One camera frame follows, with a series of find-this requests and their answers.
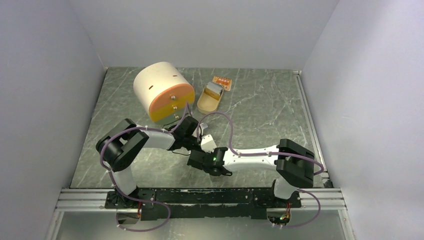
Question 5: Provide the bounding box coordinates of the gold oval tray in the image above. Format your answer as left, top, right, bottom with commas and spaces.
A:
197, 87, 224, 114

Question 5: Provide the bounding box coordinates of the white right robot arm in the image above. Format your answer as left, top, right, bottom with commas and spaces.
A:
187, 138, 315, 207

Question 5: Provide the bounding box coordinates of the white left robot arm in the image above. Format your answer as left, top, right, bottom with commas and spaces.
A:
95, 116, 201, 208

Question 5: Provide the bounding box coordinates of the cream cylindrical drawer box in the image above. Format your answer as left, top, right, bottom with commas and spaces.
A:
133, 61, 195, 126

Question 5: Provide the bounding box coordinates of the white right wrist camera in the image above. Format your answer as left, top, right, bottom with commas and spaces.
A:
200, 134, 217, 153

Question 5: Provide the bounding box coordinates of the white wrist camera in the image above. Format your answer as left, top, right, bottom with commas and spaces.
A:
199, 122, 208, 132
200, 134, 217, 153

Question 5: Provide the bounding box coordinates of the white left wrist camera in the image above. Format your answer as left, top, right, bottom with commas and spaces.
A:
199, 122, 208, 132

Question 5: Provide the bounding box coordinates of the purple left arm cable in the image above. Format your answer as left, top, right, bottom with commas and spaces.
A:
99, 101, 195, 200

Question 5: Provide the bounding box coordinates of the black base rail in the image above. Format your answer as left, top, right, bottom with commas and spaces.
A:
104, 187, 302, 221

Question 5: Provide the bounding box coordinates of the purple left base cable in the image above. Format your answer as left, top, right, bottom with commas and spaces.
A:
115, 198, 172, 233

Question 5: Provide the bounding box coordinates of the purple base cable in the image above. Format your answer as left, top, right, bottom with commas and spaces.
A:
115, 198, 172, 233
269, 188, 322, 230

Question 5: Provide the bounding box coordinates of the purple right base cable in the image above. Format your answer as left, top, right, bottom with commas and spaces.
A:
269, 188, 322, 230

